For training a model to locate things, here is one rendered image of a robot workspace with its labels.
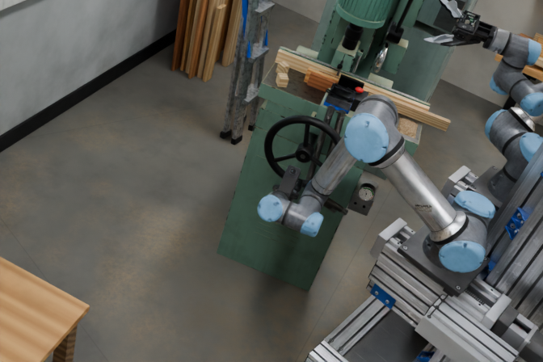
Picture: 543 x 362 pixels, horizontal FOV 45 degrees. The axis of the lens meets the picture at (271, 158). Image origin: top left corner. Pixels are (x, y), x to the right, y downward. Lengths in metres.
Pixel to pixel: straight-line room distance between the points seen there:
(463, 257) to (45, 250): 1.70
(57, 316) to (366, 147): 0.98
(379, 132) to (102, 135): 2.01
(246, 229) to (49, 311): 1.06
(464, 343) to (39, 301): 1.22
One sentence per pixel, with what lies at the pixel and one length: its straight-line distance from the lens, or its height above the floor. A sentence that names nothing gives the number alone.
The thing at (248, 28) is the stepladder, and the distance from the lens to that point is 3.24.
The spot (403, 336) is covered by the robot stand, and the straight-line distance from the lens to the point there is 2.69.
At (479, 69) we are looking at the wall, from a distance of 4.88.
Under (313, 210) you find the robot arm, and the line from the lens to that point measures 1.99.
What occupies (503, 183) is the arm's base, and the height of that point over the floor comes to 0.88.
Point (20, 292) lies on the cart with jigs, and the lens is 2.05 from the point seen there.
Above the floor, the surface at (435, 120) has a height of 0.93.
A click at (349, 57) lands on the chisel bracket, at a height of 1.06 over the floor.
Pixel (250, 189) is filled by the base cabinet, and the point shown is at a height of 0.42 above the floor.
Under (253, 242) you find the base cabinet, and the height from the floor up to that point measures 0.15.
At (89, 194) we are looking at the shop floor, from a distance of 3.11.
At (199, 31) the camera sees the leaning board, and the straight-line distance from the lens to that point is 3.84.
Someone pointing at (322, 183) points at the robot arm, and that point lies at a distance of 2.01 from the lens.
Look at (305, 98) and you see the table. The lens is 2.38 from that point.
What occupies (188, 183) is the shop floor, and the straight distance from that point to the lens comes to 3.24.
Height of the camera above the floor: 2.13
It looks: 37 degrees down
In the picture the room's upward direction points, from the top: 18 degrees clockwise
